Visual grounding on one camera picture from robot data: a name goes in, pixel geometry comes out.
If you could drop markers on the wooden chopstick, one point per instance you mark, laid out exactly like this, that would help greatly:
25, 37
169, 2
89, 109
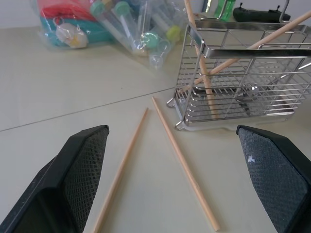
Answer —
200, 60
122, 170
247, 52
184, 165

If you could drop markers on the clear bag of colourful cloths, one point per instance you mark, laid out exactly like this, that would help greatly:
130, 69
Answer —
73, 25

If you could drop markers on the clear bag of plastic tubes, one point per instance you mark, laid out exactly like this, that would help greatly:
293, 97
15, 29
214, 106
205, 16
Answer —
143, 31

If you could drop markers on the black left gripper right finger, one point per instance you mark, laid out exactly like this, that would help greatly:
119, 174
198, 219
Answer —
274, 174

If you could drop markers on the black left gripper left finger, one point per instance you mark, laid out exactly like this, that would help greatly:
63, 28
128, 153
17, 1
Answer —
60, 179

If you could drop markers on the green plastic bottle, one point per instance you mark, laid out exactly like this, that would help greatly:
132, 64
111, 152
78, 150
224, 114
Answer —
224, 9

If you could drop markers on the steel spoon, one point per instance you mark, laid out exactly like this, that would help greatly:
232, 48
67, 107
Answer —
252, 95

